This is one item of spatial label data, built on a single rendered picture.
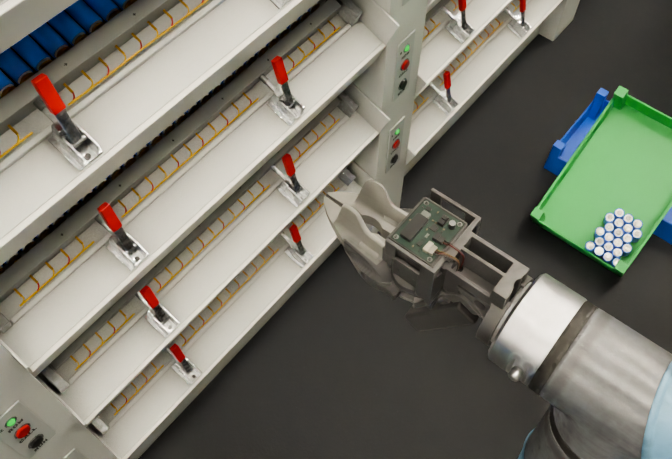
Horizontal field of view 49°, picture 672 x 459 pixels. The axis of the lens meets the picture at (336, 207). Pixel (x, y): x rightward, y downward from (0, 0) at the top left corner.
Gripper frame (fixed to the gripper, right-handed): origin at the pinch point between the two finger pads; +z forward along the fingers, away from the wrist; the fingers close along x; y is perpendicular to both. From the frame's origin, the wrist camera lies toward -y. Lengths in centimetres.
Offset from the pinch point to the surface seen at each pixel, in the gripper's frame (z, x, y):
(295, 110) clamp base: 17.8, -13.0, -10.0
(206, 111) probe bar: 23.1, -3.5, -5.3
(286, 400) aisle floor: 10, 5, -65
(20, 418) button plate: 16.3, 34.2, -16.1
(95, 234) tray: 22.3, 15.6, -8.3
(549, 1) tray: 19, -94, -49
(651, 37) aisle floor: 1, -116, -66
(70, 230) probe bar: 22.9, 17.5, -5.4
